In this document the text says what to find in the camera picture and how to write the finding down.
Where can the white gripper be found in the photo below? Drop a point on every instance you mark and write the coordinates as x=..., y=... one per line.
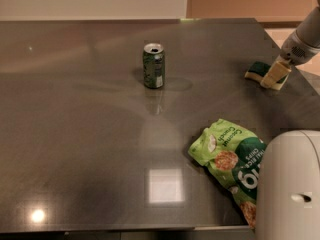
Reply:
x=294, y=51

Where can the green and yellow sponge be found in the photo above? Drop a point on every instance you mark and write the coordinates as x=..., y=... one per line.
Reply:
x=257, y=71

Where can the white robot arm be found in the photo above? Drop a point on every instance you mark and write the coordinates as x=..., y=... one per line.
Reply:
x=288, y=197

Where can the green rice chips bag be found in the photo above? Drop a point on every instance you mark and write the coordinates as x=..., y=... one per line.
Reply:
x=232, y=154

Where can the green soda can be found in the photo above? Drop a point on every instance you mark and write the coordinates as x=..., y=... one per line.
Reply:
x=154, y=65

